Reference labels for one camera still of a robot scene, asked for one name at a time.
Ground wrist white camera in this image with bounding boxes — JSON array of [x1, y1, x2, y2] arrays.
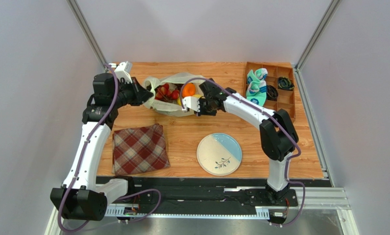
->
[[181, 96, 200, 114], [108, 61, 133, 84]]

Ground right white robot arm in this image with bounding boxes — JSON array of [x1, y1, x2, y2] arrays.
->
[[195, 79, 299, 202]]

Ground brown wooden organizer tray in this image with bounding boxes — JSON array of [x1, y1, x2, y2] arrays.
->
[[244, 62, 296, 121]]

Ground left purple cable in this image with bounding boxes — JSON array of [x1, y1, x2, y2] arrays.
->
[[56, 63, 161, 232]]

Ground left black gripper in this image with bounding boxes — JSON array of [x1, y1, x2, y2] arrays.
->
[[110, 77, 154, 109]]

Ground red plaid cloth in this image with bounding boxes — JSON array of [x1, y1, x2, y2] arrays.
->
[[112, 123, 171, 176]]

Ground orange fake fruit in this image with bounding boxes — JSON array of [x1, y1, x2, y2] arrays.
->
[[181, 83, 196, 98]]

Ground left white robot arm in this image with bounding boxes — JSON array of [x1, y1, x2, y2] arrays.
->
[[50, 72, 153, 221]]

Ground blue and cream plate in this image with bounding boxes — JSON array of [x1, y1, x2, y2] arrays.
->
[[196, 133, 243, 176]]

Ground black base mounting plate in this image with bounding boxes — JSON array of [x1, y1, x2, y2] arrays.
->
[[114, 177, 330, 217]]

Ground white plastic bag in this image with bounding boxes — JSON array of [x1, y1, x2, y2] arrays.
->
[[143, 72, 204, 117]]

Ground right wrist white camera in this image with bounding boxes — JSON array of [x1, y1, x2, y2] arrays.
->
[[181, 96, 200, 114]]

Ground aluminium frame rail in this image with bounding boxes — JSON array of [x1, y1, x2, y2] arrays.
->
[[45, 182, 359, 235]]

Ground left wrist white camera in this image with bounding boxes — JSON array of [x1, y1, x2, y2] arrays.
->
[[108, 61, 133, 84]]

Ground black green coiled cable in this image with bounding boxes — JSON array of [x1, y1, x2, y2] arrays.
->
[[277, 76, 295, 91]]

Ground red fake strawberry bunch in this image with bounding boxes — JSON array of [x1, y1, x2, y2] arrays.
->
[[155, 83, 180, 102]]

